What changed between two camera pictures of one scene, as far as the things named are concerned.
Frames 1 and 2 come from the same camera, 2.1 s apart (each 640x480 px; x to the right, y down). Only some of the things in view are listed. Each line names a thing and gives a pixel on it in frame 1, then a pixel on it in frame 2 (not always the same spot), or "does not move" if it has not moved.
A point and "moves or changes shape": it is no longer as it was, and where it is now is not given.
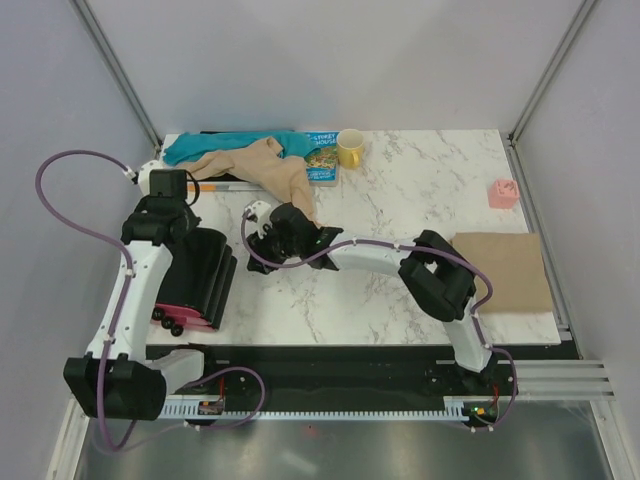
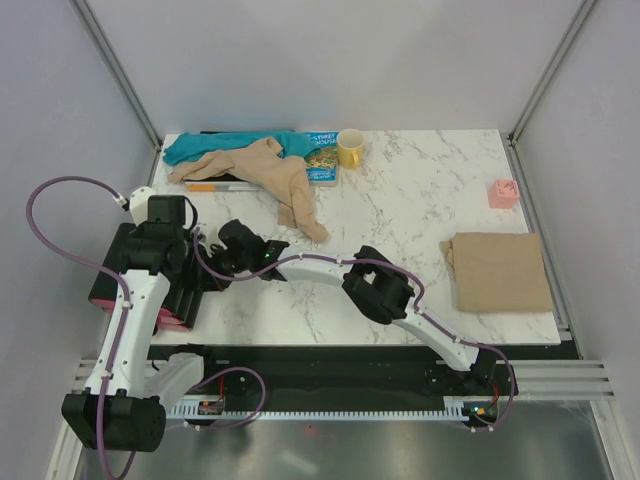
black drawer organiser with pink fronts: (196, 282) moves or changes shape
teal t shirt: (183, 148) does not move
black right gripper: (257, 244) to (214, 253)
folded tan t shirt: (517, 265) does not move
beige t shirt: (285, 178) does not move
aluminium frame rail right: (512, 139) does not move
